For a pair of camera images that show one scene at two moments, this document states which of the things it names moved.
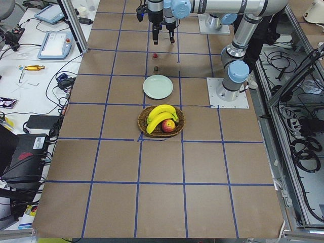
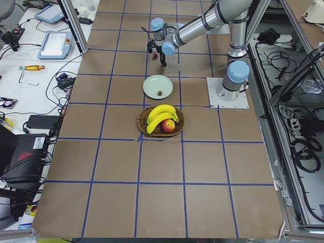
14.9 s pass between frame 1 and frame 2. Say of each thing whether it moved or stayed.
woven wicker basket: stayed
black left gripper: moved
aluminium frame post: stayed
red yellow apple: stayed
